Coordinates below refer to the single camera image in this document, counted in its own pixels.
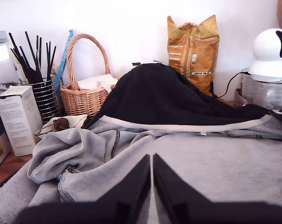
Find grey and black hoodie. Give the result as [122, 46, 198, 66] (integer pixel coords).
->
[0, 63, 282, 224]

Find white paper napkin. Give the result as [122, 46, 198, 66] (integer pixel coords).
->
[77, 74, 119, 94]

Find white printed carton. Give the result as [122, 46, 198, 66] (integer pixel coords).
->
[0, 85, 43, 157]

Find white round security camera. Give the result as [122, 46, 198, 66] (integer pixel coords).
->
[248, 28, 282, 83]

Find silver tin can red label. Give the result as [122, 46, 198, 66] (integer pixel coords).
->
[240, 67, 282, 110]

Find black security camera cable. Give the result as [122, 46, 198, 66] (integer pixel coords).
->
[217, 71, 251, 98]

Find yellow paper bag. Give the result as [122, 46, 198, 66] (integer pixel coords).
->
[167, 14, 220, 97]

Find black wire utensil holder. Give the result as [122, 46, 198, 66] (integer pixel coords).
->
[28, 78, 60, 124]

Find white plastic container grey lid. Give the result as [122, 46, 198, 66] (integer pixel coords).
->
[0, 31, 20, 91]

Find woven wicker basket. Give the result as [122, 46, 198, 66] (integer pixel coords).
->
[59, 33, 120, 117]

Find white ceramic dish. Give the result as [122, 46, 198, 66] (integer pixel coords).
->
[42, 113, 88, 135]

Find metal tea infuser tongs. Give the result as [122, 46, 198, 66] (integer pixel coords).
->
[34, 118, 71, 137]

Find blue and white stick packet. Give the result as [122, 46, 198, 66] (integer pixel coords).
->
[54, 29, 74, 94]

